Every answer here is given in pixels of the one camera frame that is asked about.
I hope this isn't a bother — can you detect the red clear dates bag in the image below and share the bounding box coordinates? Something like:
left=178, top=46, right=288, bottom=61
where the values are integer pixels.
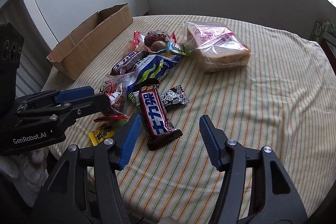
left=93, top=73, right=132, bottom=123

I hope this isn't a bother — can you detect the yellow candy packet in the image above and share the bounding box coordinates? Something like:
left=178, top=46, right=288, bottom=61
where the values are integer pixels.
left=88, top=123, right=115, bottom=146

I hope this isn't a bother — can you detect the small Snickers bar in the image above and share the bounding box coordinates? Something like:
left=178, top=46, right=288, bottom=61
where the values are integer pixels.
left=110, top=51, right=149, bottom=76

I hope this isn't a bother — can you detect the blue white snack packet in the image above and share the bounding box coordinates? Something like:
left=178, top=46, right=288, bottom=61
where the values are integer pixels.
left=126, top=55, right=182, bottom=94

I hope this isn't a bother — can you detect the large Snickers bar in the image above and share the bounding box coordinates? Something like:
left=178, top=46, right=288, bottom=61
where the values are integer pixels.
left=132, top=79, right=183, bottom=151

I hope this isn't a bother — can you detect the black white candy packet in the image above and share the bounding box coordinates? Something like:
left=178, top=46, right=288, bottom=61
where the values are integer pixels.
left=160, top=85, right=190, bottom=111

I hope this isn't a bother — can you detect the red clear snack bag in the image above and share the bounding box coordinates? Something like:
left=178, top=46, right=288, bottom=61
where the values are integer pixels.
left=132, top=30, right=177, bottom=54

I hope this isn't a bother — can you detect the bagged sliced bread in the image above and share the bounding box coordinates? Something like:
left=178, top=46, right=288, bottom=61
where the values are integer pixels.
left=181, top=21, right=252, bottom=73

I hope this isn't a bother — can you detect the brown jelly cup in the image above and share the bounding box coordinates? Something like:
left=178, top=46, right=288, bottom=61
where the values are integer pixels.
left=150, top=40, right=167, bottom=52

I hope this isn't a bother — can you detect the yellow jelly cup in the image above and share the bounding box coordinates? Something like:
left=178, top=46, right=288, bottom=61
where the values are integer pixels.
left=167, top=42, right=194, bottom=56

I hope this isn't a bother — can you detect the white gloved left hand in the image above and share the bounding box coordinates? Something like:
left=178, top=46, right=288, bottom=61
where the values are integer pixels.
left=1, top=147, right=49, bottom=207

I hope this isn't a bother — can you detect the brown cardboard box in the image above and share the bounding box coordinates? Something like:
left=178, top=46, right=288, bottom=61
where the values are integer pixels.
left=47, top=4, right=133, bottom=80

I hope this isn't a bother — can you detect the white radiator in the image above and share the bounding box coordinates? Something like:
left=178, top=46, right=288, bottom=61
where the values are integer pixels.
left=1, top=0, right=51, bottom=97

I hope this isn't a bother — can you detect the striped yellow tablecloth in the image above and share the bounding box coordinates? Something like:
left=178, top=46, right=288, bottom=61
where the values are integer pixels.
left=41, top=14, right=336, bottom=224

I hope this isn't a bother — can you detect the green carton box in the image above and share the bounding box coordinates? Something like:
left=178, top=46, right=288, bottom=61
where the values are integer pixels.
left=309, top=20, right=335, bottom=43

